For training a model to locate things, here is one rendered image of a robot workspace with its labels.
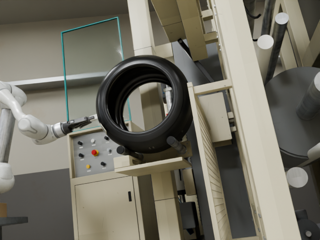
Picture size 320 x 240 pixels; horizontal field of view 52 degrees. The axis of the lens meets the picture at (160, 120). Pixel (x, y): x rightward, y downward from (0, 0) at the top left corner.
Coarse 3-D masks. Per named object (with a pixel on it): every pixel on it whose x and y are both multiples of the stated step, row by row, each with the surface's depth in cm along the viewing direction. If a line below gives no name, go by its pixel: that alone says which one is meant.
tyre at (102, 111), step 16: (128, 64) 186; (144, 64) 184; (160, 64) 182; (112, 80) 186; (128, 80) 211; (144, 80) 211; (160, 80) 209; (176, 80) 178; (112, 96) 209; (128, 96) 214; (176, 96) 175; (96, 112) 189; (112, 112) 209; (176, 112) 174; (112, 128) 180; (160, 128) 173; (176, 128) 175; (128, 144) 178; (144, 144) 176; (160, 144) 177
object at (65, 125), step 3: (63, 123) 197; (66, 123) 196; (69, 123) 196; (63, 126) 196; (66, 126) 196; (69, 126) 196; (72, 126) 197; (63, 129) 196; (66, 129) 196; (69, 129) 196; (72, 129) 200; (66, 132) 197; (69, 132) 198
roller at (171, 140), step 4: (168, 140) 171; (172, 140) 170; (176, 140) 174; (172, 144) 171; (176, 144) 176; (180, 144) 187; (176, 148) 183; (180, 148) 189; (184, 148) 199; (180, 152) 200
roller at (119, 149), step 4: (120, 148) 176; (124, 148) 177; (120, 152) 175; (124, 152) 177; (128, 152) 182; (132, 152) 189; (136, 152) 199; (132, 156) 191; (136, 156) 196; (140, 156) 205
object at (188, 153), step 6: (186, 144) 203; (168, 150) 205; (174, 150) 204; (186, 150) 202; (144, 156) 208; (150, 156) 207; (156, 156) 206; (162, 156) 205; (168, 156) 204; (174, 156) 203; (180, 156) 202; (186, 156) 202
